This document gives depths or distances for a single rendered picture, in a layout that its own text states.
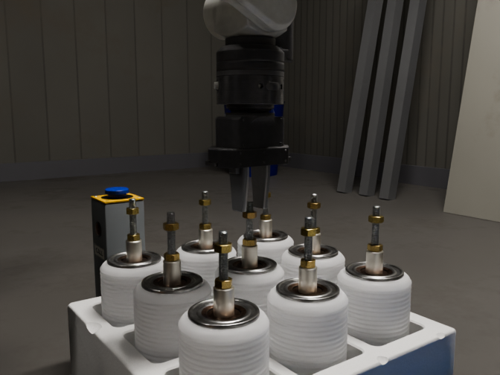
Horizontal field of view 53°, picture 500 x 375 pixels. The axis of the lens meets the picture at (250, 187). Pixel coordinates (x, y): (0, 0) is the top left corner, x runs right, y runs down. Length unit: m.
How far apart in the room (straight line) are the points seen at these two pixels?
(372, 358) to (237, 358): 0.18
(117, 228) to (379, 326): 0.45
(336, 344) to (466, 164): 1.91
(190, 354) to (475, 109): 2.10
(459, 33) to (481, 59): 0.72
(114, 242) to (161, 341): 0.30
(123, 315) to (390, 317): 0.35
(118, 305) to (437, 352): 0.42
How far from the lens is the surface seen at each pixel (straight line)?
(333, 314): 0.58
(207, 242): 0.78
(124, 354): 0.64
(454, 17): 3.26
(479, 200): 2.40
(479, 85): 2.49
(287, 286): 0.62
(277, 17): 0.63
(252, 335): 0.51
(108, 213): 0.86
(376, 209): 0.67
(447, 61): 3.25
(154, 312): 0.61
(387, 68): 2.88
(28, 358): 1.09
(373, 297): 0.66
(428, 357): 0.70
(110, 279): 0.72
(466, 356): 1.09
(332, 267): 0.74
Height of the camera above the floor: 0.46
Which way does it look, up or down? 9 degrees down
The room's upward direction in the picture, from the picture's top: straight up
